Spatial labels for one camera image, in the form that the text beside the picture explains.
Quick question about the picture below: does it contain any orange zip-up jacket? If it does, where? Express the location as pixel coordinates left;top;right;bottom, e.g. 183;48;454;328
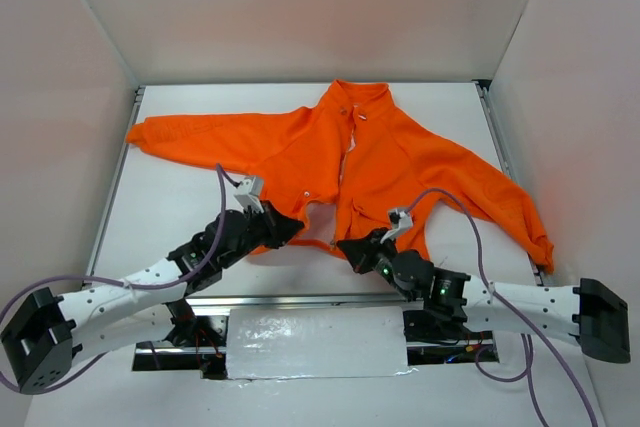
126;80;554;272

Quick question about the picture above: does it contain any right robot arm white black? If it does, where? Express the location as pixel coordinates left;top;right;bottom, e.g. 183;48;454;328
337;229;631;364

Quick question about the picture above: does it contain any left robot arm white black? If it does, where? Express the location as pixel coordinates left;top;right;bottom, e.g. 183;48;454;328
1;202;304;395

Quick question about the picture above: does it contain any white foil-wrapped block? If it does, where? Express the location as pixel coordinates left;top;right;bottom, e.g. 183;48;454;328
226;306;410;380

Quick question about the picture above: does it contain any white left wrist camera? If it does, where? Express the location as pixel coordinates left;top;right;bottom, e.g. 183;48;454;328
234;176;264;214

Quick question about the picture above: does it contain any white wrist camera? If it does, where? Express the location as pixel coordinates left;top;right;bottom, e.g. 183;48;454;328
380;208;413;244
234;176;264;214

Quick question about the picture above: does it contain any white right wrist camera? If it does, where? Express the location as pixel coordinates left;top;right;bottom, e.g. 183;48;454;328
380;208;413;244

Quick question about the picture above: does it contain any aluminium frame rail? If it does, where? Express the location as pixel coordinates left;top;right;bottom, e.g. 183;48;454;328
88;83;539;306

